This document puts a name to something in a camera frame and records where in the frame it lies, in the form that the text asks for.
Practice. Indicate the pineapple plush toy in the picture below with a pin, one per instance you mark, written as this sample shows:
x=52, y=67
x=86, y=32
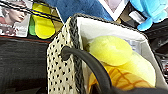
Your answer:
x=123, y=80

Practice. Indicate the yellow plush toy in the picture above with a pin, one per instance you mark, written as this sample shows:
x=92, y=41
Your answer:
x=111, y=50

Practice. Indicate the light blue plush toy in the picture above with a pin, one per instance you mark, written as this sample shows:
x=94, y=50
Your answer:
x=150, y=11

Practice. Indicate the dark blue cap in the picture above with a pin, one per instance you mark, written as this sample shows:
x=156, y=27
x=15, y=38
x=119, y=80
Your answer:
x=80, y=8

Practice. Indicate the white printed magazine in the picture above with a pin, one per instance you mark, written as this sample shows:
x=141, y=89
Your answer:
x=113, y=6

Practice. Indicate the box with face picture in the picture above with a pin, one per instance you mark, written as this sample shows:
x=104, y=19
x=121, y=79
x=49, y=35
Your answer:
x=13, y=20

